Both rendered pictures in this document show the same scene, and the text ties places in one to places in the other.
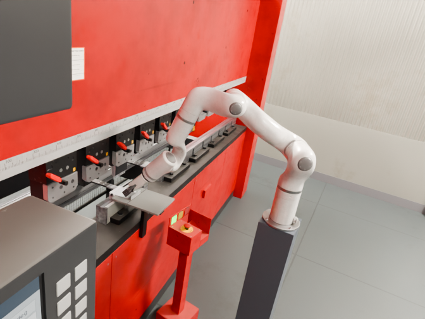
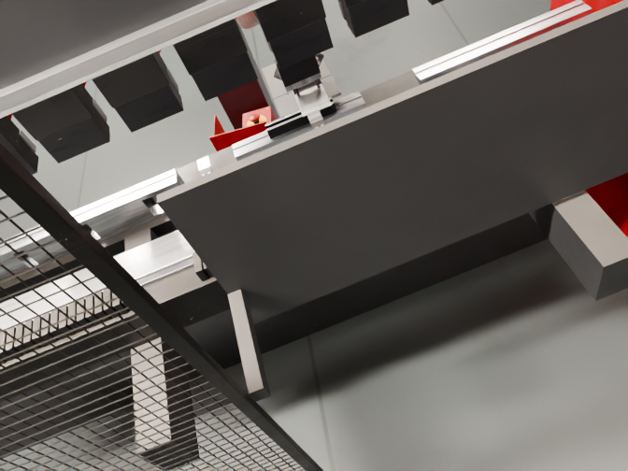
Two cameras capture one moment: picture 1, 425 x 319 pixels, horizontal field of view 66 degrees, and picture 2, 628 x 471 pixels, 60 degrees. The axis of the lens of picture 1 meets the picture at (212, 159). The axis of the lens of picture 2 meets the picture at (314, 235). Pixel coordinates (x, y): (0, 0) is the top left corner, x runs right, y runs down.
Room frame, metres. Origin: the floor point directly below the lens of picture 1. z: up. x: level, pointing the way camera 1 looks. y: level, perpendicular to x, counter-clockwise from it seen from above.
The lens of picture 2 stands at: (1.92, 1.60, 1.93)
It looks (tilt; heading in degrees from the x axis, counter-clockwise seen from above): 49 degrees down; 256
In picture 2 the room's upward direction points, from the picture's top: 25 degrees counter-clockwise
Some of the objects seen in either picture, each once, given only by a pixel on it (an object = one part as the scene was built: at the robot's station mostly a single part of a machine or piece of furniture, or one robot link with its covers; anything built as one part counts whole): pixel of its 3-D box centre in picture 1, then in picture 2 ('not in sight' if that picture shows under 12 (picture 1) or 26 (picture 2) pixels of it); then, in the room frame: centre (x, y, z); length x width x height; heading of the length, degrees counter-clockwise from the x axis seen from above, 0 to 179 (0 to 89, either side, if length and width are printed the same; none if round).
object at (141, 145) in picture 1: (140, 134); (215, 53); (1.66, 0.40, 1.26); 0.15 x 0.09 x 0.17; 163
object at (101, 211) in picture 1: (124, 198); (302, 136); (1.54, 0.44, 0.92); 0.39 x 0.06 x 0.10; 163
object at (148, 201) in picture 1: (143, 199); (299, 80); (1.45, 0.31, 1.00); 0.26 x 0.18 x 0.01; 73
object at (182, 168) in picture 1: (177, 171); not in sight; (2.05, 0.22, 0.89); 0.30 x 0.05 x 0.03; 163
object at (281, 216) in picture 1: (284, 204); not in sight; (1.45, -0.39, 1.09); 0.19 x 0.19 x 0.18
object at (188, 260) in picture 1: (182, 277); not in sight; (1.61, 0.07, 0.39); 0.06 x 0.06 x 0.54; 62
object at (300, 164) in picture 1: (296, 168); not in sight; (1.42, -0.39, 1.30); 0.19 x 0.12 x 0.24; 3
